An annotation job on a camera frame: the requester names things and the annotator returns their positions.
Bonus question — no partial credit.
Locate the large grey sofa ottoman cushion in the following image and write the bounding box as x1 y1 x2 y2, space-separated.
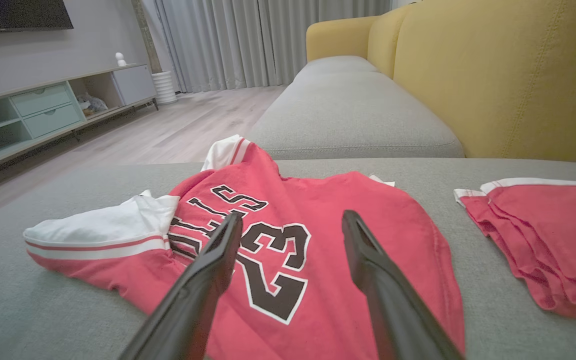
0 158 576 360

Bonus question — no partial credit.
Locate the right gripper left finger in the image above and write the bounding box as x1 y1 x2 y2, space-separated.
118 212 244 360

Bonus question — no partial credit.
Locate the narrow yellow sofa back cushion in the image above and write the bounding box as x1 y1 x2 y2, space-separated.
367 5 412 80

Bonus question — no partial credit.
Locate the black television screen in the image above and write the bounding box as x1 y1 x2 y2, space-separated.
0 0 74 34

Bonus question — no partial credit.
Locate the yellow sofa armrest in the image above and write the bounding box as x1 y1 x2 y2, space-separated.
306 16 380 63

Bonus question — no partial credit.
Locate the grey sofa seat cushion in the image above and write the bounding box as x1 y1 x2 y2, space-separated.
247 70 465 160

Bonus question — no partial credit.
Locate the red jersey shirt number 23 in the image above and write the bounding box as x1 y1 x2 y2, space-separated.
23 134 467 360

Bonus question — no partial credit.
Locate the pale green cabinet drawer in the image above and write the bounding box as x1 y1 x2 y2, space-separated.
23 102 83 140
10 82 72 118

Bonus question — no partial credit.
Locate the grey pleated curtain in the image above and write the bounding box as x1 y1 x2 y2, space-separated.
155 0 394 94

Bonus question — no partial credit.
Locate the large yellow sofa back cushion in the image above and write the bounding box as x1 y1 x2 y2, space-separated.
393 0 576 168

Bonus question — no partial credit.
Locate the grey plush toy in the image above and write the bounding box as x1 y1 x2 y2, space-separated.
76 92 109 114

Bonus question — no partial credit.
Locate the white ribbed vase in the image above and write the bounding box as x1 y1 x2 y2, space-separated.
151 70 179 105

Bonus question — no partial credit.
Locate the red shorts white trim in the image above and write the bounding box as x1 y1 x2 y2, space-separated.
454 177 576 320

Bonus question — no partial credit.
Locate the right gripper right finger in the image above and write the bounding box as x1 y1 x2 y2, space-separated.
342 210 464 360

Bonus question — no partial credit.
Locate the grey cabinet door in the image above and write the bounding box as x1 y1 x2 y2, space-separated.
112 65 158 106

